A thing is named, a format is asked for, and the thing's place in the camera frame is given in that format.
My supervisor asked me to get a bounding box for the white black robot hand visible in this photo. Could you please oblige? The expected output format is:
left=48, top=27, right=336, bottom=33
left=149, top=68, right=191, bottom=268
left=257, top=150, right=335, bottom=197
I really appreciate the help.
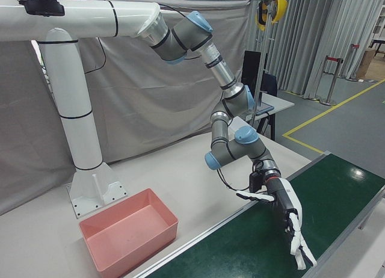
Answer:
left=235, top=178, right=318, bottom=271

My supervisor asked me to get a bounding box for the pink plastic basket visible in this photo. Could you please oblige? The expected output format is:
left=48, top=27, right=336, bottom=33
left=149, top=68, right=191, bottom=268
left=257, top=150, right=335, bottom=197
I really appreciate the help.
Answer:
left=78, top=187, right=179, bottom=274

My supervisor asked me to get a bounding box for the green conveyor belt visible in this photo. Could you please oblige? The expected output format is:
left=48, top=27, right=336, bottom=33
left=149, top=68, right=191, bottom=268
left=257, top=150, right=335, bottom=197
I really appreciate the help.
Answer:
left=132, top=151, right=385, bottom=278

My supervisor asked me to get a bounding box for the white office table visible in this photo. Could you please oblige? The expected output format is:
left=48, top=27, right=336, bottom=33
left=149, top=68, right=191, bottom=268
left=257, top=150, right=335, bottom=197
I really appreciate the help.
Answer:
left=228, top=91, right=295, bottom=140

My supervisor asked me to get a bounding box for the black office chair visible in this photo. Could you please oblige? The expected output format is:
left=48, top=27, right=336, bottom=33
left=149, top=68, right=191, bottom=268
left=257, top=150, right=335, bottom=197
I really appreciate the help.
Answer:
left=260, top=72, right=278, bottom=97

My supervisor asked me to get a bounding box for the black background monitor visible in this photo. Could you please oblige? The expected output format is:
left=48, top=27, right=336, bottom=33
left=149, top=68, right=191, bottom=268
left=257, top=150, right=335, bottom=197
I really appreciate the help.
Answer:
left=242, top=50, right=268, bottom=94

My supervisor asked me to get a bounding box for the grey pleated curtain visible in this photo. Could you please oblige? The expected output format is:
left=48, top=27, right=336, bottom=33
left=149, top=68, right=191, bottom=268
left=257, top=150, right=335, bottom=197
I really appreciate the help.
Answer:
left=249, top=0, right=385, bottom=100

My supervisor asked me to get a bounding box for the brown cardboard box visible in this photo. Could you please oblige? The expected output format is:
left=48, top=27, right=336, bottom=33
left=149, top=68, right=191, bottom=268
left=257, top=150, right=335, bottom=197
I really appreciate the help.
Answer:
left=357, top=48, right=377, bottom=80

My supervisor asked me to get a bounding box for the black side table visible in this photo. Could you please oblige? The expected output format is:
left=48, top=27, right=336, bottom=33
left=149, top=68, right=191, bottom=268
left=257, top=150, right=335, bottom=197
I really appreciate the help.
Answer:
left=368, top=39, right=385, bottom=59

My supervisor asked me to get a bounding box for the grey fabric backdrop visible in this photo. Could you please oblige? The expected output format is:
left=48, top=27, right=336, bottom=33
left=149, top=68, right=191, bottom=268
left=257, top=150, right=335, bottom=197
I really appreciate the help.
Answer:
left=0, top=0, right=252, bottom=215

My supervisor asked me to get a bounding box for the yellow hard hat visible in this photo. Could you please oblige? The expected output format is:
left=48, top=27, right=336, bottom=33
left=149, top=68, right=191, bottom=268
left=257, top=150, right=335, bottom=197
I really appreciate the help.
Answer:
left=255, top=0, right=288, bottom=32

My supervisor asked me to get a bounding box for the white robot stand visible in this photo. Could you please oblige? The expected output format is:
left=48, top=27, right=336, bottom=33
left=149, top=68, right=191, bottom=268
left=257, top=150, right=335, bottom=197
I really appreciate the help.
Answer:
left=0, top=0, right=162, bottom=220

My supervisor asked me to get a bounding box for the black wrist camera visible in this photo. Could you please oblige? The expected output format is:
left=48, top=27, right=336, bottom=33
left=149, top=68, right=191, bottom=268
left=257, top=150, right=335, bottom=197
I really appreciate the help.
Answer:
left=248, top=169, right=265, bottom=192

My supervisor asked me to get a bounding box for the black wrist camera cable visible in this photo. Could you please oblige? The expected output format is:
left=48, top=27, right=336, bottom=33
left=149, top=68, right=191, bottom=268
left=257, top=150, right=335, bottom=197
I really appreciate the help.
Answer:
left=217, top=166, right=256, bottom=192

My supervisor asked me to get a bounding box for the steel stanchion post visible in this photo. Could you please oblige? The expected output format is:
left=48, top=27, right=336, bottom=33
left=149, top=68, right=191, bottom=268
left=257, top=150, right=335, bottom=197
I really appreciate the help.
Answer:
left=345, top=43, right=362, bottom=82
left=320, top=55, right=343, bottom=107

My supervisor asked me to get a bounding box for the black stand cable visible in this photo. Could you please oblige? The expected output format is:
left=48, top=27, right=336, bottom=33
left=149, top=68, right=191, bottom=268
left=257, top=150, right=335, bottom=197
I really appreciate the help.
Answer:
left=85, top=37, right=106, bottom=74

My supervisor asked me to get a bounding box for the black overhead camera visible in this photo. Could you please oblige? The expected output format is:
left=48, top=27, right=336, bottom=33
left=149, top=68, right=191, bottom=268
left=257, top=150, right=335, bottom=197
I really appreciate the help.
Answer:
left=16, top=0, right=66, bottom=17

